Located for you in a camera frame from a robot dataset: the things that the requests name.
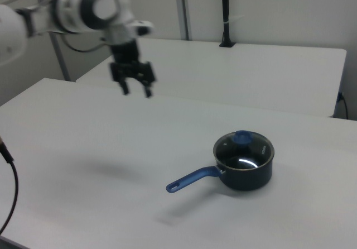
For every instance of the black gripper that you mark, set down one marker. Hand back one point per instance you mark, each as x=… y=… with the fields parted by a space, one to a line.
x=129 y=64

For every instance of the glass lid with blue knob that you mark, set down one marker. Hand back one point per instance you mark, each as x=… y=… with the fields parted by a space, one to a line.
x=242 y=138

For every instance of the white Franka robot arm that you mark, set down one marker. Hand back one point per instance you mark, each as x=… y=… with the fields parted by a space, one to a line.
x=69 y=11

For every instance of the dark blue saucepan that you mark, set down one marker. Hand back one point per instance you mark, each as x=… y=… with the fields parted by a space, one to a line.
x=245 y=179

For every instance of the small blue plug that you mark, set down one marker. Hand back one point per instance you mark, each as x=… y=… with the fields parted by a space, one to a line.
x=339 y=96

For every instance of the grey partition frame post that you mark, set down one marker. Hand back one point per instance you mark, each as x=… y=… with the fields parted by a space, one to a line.
x=182 y=9
x=62 y=62

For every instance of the black camera stand pole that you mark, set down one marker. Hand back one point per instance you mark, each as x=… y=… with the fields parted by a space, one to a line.
x=226 y=14

